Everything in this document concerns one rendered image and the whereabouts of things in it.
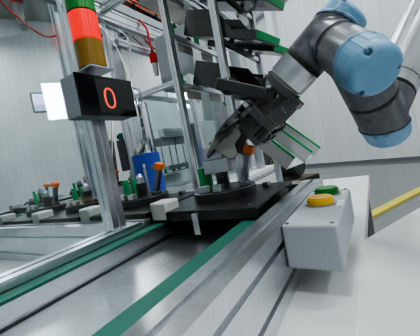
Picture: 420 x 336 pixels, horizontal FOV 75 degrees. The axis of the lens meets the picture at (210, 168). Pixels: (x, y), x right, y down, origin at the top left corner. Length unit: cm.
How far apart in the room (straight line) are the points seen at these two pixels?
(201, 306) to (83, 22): 49
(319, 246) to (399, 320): 10
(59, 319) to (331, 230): 34
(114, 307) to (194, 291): 14
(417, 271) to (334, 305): 14
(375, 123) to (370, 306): 27
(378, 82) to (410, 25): 23
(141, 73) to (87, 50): 1247
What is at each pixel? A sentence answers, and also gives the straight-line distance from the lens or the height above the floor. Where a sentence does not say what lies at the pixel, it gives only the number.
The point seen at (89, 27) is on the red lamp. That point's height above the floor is 133.
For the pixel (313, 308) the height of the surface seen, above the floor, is 86.
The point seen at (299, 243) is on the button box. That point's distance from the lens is 39.
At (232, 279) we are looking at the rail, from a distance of 26.
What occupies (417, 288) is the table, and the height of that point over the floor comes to 86.
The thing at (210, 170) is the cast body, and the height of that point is 103.
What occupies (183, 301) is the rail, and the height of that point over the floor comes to 96.
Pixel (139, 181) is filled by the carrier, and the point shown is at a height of 103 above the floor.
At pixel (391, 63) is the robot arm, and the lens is 44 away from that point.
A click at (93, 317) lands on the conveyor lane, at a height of 92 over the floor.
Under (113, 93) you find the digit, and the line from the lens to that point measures 55.
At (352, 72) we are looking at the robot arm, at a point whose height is 114.
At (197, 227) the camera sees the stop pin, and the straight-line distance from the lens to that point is 52.
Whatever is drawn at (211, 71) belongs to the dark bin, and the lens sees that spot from 90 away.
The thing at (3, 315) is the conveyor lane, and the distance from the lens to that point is 43.
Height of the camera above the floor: 107
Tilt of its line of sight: 3 degrees down
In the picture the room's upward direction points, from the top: 11 degrees counter-clockwise
